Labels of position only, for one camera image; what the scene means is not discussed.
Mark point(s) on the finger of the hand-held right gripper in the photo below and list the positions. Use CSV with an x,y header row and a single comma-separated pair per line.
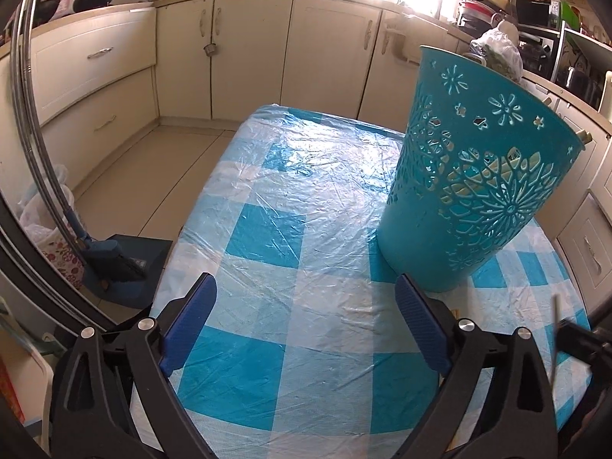
x,y
578,342

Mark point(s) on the blue white checked tablecloth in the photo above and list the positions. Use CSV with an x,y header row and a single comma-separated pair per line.
x,y
296,229

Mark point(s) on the blue dustpan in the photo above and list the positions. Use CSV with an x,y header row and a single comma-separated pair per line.
x,y
143,291

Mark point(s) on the white countertop shelf rack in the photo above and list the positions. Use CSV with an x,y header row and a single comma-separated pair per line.
x,y
585,57

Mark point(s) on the floral plastic bag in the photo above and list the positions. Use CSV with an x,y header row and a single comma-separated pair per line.
x,y
52,248

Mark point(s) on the black microwave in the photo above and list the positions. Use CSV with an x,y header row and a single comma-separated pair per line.
x,y
535,12

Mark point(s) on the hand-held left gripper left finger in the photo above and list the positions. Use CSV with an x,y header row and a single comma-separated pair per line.
x,y
189,325

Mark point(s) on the black frying pan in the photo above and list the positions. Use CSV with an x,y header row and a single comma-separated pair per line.
x,y
47,9

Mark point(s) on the cream kitchen base cabinets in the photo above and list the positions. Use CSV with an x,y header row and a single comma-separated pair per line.
x,y
248,57

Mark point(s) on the teal perforated plastic basket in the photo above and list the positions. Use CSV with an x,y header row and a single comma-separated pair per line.
x,y
478,229

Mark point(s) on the black toaster oven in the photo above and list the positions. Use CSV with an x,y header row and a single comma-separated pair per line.
x,y
538,52

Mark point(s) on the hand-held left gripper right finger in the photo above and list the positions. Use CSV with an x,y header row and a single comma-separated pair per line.
x,y
423,325

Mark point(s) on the clear plastic bag of greens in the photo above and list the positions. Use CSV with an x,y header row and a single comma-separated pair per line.
x,y
499,50

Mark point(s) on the cream drawer cabinet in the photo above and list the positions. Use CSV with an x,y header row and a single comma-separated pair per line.
x,y
583,229

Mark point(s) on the stack of pots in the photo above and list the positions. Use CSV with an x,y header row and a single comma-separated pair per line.
x,y
483,5

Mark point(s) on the white hanging bag holder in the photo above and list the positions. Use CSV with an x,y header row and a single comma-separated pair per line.
x,y
401,40

